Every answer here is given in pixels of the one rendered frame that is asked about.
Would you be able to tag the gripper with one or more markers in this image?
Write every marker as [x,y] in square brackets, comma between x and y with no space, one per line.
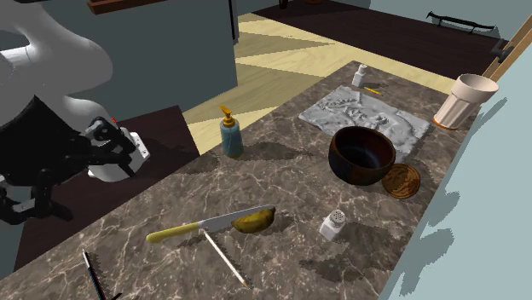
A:
[37,141]

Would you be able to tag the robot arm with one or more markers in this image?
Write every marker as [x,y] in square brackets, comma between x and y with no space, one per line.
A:
[62,54]

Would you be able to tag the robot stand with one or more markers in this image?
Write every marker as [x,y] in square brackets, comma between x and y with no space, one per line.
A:
[158,145]

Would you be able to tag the dark pen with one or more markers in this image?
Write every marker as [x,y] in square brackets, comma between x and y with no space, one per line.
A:
[93,274]

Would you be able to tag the blue soap dispenser yellow pump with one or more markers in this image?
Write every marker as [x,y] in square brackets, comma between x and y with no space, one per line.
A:
[232,139]

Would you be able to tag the white pencil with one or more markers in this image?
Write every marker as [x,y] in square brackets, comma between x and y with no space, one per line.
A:
[224,258]

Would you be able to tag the brown wooden shelf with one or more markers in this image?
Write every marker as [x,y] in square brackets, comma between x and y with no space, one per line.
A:
[120,5]

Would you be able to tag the yellow brown potato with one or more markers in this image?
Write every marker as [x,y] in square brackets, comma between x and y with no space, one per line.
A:
[254,221]

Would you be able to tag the white salt shaker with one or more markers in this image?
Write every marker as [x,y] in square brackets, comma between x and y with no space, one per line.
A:
[330,226]

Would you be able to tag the dark brown bowl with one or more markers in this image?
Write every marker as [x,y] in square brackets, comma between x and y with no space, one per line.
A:
[353,170]

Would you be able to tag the grey crumpled cloth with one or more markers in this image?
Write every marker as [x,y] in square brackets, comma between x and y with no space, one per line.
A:
[349,108]

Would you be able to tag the small white bottle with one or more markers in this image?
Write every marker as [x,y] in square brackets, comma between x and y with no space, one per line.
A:
[359,77]

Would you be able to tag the small yellow pencil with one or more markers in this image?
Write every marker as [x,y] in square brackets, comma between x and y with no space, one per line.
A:
[372,91]

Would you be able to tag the brown round coaster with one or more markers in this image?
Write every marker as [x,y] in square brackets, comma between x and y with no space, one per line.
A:
[405,185]

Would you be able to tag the white ribbed cup orange base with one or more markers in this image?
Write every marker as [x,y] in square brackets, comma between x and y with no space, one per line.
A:
[459,106]

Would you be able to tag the black wall rack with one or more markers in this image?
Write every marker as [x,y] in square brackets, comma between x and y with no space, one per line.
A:
[459,21]

